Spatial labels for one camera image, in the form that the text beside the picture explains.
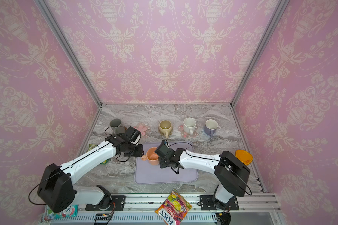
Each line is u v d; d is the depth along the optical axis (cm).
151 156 89
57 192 41
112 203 73
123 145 59
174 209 70
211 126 102
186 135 101
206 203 73
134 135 67
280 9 69
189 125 102
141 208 74
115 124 94
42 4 69
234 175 44
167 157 64
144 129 106
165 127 100
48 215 69
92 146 95
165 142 78
